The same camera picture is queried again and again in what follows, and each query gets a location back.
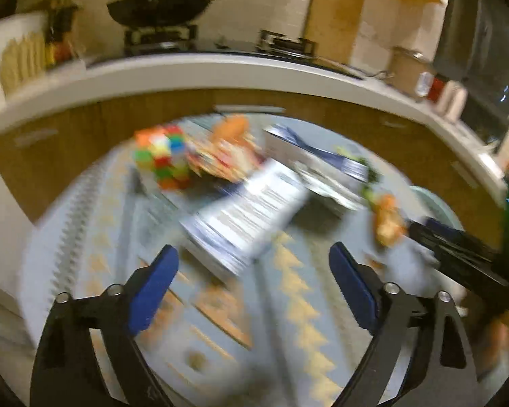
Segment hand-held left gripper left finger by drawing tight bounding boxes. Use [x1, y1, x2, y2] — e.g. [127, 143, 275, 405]
[29, 244, 180, 407]

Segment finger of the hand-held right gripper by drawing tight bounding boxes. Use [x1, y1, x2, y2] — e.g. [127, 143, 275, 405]
[408, 224, 509, 303]
[423, 217, 505, 264]

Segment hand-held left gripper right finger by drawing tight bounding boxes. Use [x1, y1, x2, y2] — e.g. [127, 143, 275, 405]
[328, 241, 481, 407]

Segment orange wrapper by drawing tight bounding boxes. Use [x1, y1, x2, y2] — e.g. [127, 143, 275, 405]
[372, 195, 409, 247]

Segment green wrapper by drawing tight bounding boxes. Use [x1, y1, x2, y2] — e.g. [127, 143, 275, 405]
[335, 146, 383, 205]

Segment silver packet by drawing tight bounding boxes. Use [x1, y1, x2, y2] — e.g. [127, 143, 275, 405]
[295, 161, 364, 217]

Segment white and blue box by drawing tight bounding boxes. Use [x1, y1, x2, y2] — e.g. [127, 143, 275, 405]
[179, 159, 311, 277]

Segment blue and white carton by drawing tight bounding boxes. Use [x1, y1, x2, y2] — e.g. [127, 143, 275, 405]
[263, 124, 370, 181]

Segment orange cartoon snack packet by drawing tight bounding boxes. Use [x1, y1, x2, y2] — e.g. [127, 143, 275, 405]
[187, 114, 264, 184]

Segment grey patterned tablecloth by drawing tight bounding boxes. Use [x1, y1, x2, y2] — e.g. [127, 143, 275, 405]
[21, 119, 463, 407]

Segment cream electric kettle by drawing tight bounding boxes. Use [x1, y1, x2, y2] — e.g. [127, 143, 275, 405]
[435, 78, 468, 122]

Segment colourful puzzle cube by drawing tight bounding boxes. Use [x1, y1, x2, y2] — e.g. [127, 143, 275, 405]
[133, 125, 191, 190]

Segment red cup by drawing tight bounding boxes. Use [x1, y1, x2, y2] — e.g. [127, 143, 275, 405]
[426, 74, 446, 102]

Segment wooden kitchen cabinet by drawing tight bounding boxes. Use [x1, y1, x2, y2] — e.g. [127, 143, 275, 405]
[0, 88, 506, 240]

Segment dark window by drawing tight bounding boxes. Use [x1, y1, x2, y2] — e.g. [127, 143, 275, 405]
[432, 0, 509, 138]

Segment wooden cutting board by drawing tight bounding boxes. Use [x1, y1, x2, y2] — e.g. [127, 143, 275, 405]
[302, 0, 364, 65]

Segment white kitchen countertop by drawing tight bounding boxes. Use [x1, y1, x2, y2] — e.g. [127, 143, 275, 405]
[0, 52, 509, 205]

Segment black gas hob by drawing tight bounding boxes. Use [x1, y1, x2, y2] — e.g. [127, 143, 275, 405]
[87, 25, 367, 80]

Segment beige plastic basket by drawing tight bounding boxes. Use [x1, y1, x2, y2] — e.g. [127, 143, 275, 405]
[0, 33, 48, 95]

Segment dark sauce bottle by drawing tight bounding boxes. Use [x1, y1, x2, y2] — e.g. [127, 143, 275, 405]
[44, 3, 76, 67]

